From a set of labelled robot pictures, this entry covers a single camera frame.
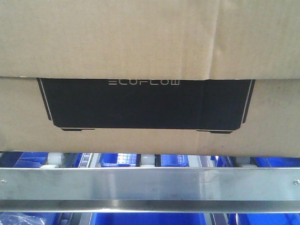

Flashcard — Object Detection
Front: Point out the brown Ecoflow cardboard box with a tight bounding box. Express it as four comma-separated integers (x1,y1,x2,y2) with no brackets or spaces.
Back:
0,0,300,157

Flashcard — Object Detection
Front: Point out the blue bin behind shelf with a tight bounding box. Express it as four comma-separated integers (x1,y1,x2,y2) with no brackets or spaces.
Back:
99,153,140,167

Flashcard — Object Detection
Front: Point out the blue plastic bin lower middle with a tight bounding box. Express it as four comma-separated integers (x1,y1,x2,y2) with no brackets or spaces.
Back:
90,213,206,225

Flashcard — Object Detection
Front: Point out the blue plastic bin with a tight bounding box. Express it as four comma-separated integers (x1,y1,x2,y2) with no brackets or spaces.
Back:
0,212,60,225
90,213,206,225
228,213,300,225

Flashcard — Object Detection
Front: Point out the blue plastic bin lower right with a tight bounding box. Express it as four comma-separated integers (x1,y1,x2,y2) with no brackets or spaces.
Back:
228,213,300,225

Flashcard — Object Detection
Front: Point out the blue plastic bin lower left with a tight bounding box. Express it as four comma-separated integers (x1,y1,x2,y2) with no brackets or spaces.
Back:
0,212,60,225

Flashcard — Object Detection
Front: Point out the clear plastic bag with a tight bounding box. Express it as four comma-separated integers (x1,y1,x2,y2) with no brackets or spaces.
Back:
0,214,45,225

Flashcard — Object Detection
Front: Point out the steel shelf front rail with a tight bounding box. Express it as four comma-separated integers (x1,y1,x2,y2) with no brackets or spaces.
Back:
0,167,300,213

